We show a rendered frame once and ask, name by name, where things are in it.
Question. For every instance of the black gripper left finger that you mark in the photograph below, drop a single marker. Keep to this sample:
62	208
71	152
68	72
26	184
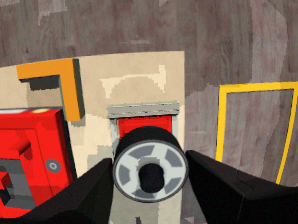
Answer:
86	201

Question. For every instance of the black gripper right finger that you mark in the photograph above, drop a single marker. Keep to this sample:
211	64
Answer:
229	196

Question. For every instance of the yellow rectangular outline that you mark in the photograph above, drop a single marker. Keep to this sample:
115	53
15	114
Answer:
255	87

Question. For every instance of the black wheel with grey hub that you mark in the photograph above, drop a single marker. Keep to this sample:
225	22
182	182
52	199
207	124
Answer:
149	145

